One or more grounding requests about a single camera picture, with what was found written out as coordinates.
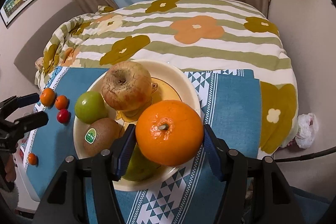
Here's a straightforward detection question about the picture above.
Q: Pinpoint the beige patterned pillow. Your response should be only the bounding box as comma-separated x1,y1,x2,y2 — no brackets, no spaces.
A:
35,57,46,71

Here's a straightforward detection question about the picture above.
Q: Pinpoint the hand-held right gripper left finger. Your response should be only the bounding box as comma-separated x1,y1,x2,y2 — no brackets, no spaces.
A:
31,124,136,224

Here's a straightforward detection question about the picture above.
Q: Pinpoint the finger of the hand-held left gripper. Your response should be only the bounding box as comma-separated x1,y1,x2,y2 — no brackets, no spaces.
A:
13,111,49,136
15,93,41,108

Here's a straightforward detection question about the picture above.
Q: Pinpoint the large orange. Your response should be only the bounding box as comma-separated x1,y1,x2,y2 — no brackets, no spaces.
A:
135,100,205,167

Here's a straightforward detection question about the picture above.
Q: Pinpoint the green apple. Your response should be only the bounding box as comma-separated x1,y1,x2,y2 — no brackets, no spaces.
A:
75,91,108,125

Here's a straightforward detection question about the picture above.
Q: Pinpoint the white plastic bag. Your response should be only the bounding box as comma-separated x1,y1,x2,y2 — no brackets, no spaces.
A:
295,113,319,149

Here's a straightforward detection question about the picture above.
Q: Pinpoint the striped floral blanket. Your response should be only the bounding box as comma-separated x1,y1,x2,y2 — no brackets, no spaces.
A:
35,0,299,153

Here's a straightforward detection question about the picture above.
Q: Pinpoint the small red fruit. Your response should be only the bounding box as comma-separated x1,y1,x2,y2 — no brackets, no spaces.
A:
57,109,70,124

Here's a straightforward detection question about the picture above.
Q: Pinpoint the mandarin with green stem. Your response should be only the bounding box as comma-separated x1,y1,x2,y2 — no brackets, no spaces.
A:
40,88,56,106

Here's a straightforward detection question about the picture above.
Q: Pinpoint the teal patterned tablecloth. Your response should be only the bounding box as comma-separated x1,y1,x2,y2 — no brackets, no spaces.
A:
25,67,263,224

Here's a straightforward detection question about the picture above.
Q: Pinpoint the cream cartoon bowl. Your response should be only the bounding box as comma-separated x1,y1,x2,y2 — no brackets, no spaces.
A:
73,59,202,191

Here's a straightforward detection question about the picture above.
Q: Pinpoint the person's left hand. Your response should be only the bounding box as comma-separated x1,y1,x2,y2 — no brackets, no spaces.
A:
5,158,17,184

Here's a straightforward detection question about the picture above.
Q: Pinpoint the wrinkled red-yellow apple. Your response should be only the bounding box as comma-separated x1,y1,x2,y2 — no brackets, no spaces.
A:
102,61,153,111

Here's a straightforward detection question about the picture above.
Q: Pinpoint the black curved hoop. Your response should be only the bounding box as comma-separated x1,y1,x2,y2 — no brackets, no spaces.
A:
273,145,336,163

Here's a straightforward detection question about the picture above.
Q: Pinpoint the small tangerine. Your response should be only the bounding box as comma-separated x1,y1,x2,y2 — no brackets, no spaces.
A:
55,95,69,110

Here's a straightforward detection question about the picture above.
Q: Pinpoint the yellow-green pear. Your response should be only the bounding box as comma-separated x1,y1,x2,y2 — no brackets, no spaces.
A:
122,145,162,182

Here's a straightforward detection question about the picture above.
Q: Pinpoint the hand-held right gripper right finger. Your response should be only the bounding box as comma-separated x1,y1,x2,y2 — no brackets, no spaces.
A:
203,124,304,224

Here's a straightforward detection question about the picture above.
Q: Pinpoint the brown kiwi with sticker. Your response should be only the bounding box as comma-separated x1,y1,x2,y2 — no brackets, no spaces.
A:
84,118,123,158

